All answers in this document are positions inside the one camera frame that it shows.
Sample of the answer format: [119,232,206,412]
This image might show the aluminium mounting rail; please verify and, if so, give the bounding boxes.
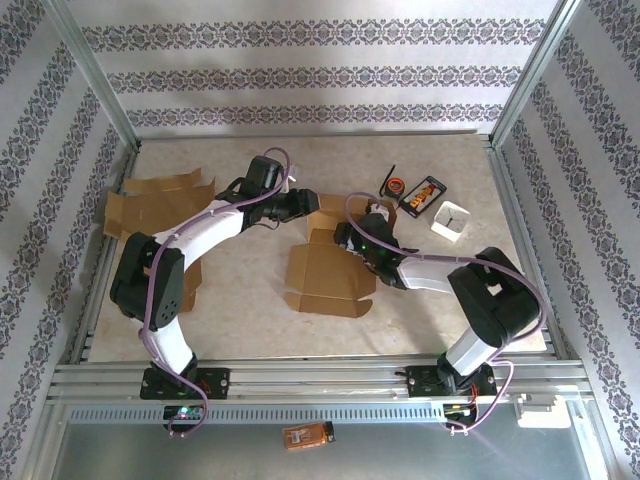
[47,357,594,404]

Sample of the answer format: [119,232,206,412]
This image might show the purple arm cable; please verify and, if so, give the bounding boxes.
[344,193,549,436]
[142,146,296,441]

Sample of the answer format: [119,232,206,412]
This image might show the aluminium frame post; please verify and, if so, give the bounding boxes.
[44,0,144,151]
[487,0,589,149]

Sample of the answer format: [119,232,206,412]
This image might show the white square clock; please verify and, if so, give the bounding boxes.
[430,200,474,244]

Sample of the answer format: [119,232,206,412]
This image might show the small circuit board with wires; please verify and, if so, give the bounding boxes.
[442,402,479,419]

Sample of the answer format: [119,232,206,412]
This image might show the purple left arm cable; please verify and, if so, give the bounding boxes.
[142,146,296,441]

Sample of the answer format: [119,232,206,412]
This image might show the small circuit board with LED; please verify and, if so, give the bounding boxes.
[163,404,206,421]

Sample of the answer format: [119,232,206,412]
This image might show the black charger board yellow connectors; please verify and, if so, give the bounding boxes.
[401,174,449,220]

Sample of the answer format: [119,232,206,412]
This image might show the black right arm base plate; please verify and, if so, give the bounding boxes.
[407,367,497,400]

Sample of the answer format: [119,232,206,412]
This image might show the aluminium side rail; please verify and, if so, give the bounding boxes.
[67,144,142,366]
[482,134,584,361]

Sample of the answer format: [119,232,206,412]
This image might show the grey metal panel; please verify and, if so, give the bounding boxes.
[49,419,609,480]

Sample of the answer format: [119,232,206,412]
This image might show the orange battery pack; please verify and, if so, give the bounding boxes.
[282,422,335,452]

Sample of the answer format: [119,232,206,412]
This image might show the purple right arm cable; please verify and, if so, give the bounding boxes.
[344,193,549,436]

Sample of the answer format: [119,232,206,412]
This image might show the white plastic bracket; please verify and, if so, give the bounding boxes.
[514,392,564,416]

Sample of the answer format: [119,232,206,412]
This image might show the thin grey wall strip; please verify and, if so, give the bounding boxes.
[137,128,494,139]

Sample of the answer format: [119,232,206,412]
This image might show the black and orange tape measure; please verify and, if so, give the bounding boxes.
[378,164,407,199]

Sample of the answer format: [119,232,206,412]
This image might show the grey slotted cable duct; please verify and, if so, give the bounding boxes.
[67,403,446,424]

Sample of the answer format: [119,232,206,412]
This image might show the brown cardboard box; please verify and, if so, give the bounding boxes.
[283,192,399,319]
[102,168,217,314]

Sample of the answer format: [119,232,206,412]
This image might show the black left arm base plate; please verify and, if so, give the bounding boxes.
[139,367,232,401]

